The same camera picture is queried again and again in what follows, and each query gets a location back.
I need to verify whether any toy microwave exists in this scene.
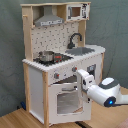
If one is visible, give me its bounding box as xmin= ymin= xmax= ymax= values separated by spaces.
xmin=66 ymin=3 xmax=90 ymax=21

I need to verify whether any black toy stovetop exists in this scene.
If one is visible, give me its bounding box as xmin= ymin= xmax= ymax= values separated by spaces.
xmin=35 ymin=53 xmax=71 ymax=66

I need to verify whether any red oven knob right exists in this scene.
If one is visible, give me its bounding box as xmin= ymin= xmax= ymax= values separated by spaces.
xmin=71 ymin=66 xmax=78 ymax=73

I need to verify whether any grey toy sink basin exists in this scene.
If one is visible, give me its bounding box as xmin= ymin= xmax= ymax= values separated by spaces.
xmin=66 ymin=47 xmax=94 ymax=56

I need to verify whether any black toy faucet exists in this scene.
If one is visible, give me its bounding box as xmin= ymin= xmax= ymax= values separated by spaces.
xmin=67 ymin=33 xmax=82 ymax=49

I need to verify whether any grey range hood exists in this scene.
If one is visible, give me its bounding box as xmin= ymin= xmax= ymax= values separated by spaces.
xmin=34 ymin=6 xmax=64 ymax=27

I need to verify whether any grey ice dispenser panel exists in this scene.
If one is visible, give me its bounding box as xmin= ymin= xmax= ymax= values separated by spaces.
xmin=87 ymin=64 xmax=96 ymax=75

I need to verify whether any wooden toy kitchen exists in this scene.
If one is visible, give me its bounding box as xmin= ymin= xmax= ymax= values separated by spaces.
xmin=22 ymin=2 xmax=105 ymax=128

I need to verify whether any silver toy pot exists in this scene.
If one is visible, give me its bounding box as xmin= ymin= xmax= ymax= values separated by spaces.
xmin=39 ymin=51 xmax=54 ymax=62

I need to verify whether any white oven door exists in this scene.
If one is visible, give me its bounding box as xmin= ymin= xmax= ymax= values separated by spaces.
xmin=48 ymin=80 xmax=93 ymax=126

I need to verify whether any red oven knob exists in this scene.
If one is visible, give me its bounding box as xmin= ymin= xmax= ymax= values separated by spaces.
xmin=54 ymin=73 xmax=60 ymax=79
xmin=71 ymin=66 xmax=78 ymax=73

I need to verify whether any red oven knob left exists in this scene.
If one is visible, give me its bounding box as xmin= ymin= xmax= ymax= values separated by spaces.
xmin=54 ymin=73 xmax=60 ymax=79

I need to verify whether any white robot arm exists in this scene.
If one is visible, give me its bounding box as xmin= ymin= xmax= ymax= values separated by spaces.
xmin=77 ymin=69 xmax=128 ymax=107

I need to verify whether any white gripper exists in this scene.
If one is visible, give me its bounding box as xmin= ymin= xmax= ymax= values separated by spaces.
xmin=75 ymin=68 xmax=97 ymax=101

